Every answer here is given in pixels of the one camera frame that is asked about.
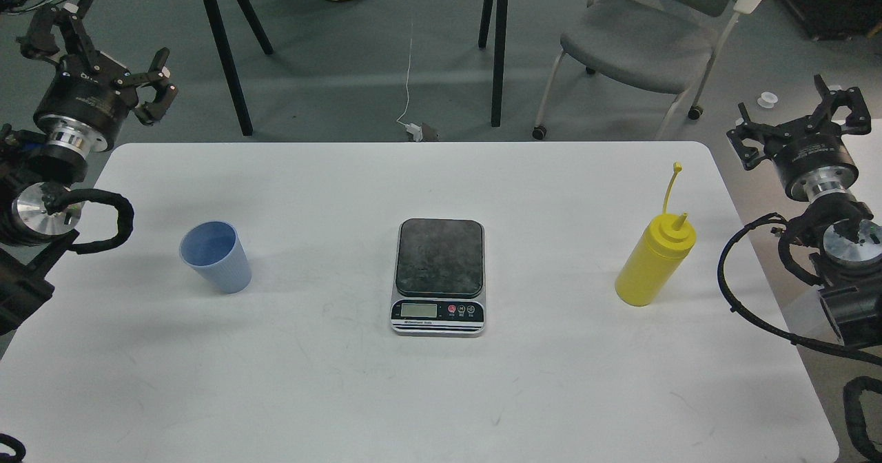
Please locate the white side table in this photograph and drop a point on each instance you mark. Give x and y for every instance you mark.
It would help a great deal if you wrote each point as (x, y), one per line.
(865, 150)

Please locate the white plastic spool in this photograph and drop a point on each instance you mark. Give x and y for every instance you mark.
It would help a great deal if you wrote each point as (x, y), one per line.
(767, 100)

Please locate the yellow squeeze bottle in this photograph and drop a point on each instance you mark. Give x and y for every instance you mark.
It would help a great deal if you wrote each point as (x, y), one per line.
(666, 241)

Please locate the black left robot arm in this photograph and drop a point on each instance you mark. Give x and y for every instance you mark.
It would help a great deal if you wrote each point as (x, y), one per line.
(42, 207)

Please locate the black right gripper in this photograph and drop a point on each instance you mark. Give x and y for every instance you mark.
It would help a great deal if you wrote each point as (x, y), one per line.
(807, 163)

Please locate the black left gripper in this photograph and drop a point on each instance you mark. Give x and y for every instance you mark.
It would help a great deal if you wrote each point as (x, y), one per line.
(88, 100)

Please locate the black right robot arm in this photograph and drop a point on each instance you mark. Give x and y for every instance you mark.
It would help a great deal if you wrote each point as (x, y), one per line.
(834, 246)

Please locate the blue ribbed plastic cup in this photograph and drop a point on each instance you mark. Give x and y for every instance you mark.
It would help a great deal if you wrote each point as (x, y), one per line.
(213, 250)

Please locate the grey office chair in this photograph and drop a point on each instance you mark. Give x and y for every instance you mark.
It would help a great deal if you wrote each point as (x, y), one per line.
(646, 48)

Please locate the digital kitchen scale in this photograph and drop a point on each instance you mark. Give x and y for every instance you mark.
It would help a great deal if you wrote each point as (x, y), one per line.
(439, 286)

